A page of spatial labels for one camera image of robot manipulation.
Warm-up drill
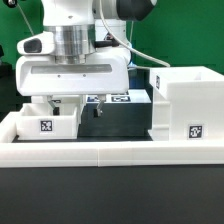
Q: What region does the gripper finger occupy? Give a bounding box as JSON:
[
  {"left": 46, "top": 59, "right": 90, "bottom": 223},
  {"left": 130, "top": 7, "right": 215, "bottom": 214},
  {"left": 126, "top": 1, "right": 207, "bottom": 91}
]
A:
[
  {"left": 94, "top": 95, "right": 106, "bottom": 117},
  {"left": 47, "top": 96, "right": 60, "bottom": 116}
]

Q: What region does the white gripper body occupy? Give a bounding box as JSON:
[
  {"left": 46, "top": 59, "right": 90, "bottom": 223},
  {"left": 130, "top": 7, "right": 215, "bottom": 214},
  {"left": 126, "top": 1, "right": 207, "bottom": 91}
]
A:
[{"left": 16, "top": 31, "right": 131, "bottom": 96}]

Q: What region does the white drawer tray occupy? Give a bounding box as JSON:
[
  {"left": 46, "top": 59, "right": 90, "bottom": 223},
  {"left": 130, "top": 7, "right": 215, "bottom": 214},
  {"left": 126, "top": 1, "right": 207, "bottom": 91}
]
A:
[
  {"left": 16, "top": 103, "right": 81, "bottom": 140},
  {"left": 31, "top": 95, "right": 86, "bottom": 106}
]

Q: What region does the printed marker sheet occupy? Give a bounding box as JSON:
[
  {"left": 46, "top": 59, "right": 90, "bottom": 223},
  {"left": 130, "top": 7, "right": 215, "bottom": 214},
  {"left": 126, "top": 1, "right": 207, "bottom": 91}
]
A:
[{"left": 87, "top": 95, "right": 131, "bottom": 103}]

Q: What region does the white rear drawer tray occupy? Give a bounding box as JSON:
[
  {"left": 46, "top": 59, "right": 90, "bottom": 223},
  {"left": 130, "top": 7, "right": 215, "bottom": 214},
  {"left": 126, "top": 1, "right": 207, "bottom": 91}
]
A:
[{"left": 31, "top": 95, "right": 86, "bottom": 106}]

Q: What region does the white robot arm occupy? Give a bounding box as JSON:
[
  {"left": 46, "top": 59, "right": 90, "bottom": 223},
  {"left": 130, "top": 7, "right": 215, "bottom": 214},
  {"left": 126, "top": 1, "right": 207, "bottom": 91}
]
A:
[{"left": 16, "top": 0, "right": 157, "bottom": 115}]

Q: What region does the white drawer cabinet box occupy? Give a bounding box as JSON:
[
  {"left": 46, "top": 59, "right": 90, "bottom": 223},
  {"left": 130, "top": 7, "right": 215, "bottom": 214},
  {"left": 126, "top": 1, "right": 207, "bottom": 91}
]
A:
[{"left": 149, "top": 66, "right": 224, "bottom": 141}]

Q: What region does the white thin cable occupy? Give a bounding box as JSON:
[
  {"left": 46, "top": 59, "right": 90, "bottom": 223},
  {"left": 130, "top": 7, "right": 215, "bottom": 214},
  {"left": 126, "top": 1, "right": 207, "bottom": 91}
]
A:
[{"left": 15, "top": 2, "right": 35, "bottom": 37}]

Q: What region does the black device at left edge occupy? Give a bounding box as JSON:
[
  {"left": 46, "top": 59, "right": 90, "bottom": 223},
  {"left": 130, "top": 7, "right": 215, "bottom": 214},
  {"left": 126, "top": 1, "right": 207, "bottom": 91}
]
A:
[{"left": 0, "top": 45, "right": 12, "bottom": 78}]

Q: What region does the white front drawer tray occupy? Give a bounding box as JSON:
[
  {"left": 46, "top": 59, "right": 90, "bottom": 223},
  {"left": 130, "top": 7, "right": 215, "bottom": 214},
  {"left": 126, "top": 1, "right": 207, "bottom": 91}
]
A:
[{"left": 16, "top": 103, "right": 81, "bottom": 140}]

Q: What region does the white U-shaped border frame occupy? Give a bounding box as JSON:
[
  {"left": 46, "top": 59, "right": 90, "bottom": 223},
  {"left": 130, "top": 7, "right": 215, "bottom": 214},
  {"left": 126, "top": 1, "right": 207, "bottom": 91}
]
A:
[{"left": 0, "top": 112, "right": 224, "bottom": 168}]

